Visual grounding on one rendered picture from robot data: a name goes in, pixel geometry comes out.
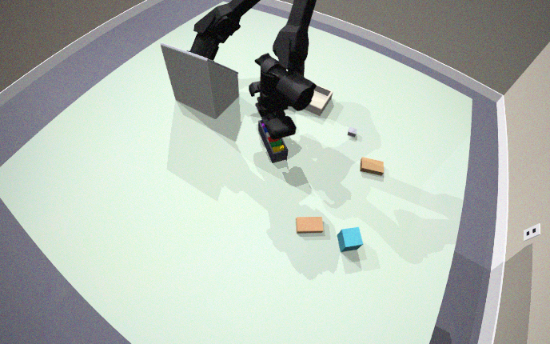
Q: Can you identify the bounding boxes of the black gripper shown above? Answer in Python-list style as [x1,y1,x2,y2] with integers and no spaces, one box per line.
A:
[249,81,297,139]

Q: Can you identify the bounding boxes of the orange rectangular block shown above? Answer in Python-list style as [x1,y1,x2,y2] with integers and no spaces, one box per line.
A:
[296,217,323,233]

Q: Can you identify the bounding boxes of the blue cube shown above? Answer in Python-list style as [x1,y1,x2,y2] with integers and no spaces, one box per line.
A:
[337,227,363,252]

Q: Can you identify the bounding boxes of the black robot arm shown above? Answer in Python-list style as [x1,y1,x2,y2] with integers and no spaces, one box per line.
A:
[189,0,317,111]

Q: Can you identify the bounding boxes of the tan rectangular block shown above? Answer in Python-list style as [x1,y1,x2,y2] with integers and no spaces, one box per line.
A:
[360,157,384,176]

